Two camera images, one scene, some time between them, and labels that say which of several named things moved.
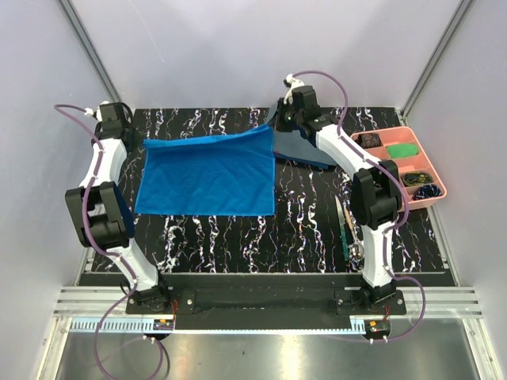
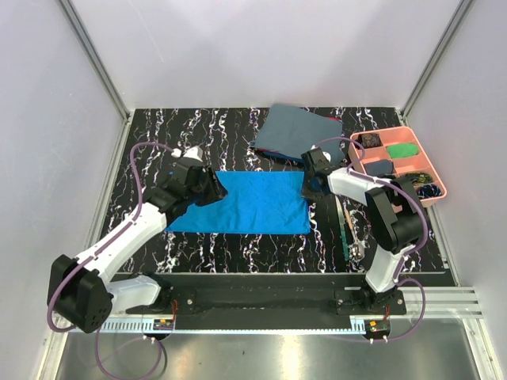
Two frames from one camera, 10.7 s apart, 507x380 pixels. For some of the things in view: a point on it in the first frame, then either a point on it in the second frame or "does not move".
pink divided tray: x=399 y=147 does not move
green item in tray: x=401 y=150 does not move
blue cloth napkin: x=226 y=175 -> x=257 y=202
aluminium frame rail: x=77 y=22 does not move
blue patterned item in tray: x=426 y=191 does not move
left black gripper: x=135 y=131 -> x=215 y=190
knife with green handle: x=342 y=228 does not move
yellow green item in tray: x=415 y=179 does not move
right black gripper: x=281 y=108 -> x=306 y=193
